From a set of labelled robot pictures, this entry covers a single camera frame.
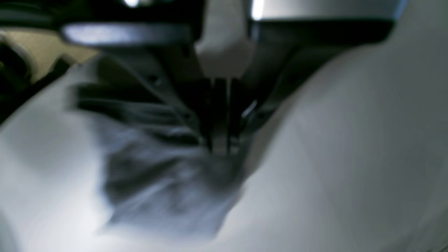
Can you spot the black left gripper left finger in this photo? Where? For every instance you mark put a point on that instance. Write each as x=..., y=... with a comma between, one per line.
x=154, y=40

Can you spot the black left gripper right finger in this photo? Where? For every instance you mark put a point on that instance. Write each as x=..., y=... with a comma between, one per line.
x=292, y=40

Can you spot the grey T-shirt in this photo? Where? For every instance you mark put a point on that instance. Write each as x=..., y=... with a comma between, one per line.
x=157, y=178

